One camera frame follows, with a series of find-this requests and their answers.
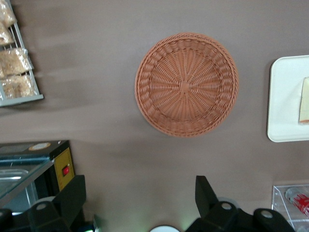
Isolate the grey wire rack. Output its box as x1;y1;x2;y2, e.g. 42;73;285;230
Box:
0;0;45;108

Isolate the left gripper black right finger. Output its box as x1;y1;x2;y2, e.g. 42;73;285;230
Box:
185;175;294;232

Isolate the small stainless steel pan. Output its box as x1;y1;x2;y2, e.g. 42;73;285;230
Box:
0;168;30;211

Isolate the triangular sandwich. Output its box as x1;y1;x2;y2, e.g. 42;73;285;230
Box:
298;76;309;125

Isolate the black glass food warmer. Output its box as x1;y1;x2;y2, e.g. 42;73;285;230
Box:
0;139;76;216

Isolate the red cola bottle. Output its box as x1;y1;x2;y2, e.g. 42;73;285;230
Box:
284;187;309;218

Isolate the cream plastic tray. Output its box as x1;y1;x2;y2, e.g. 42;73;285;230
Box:
266;55;309;144

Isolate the clear acrylic bottle rack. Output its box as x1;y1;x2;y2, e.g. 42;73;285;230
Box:
271;184;309;232

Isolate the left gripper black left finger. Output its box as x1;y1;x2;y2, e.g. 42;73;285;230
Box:
0;174;87;232

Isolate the clear bag of snacks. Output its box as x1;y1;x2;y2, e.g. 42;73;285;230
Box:
0;74;40;100
0;47;34;78
0;22;14;45
0;0;17;28

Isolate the brown round wicker basket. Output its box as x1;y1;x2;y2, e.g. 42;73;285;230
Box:
134;32;240;139

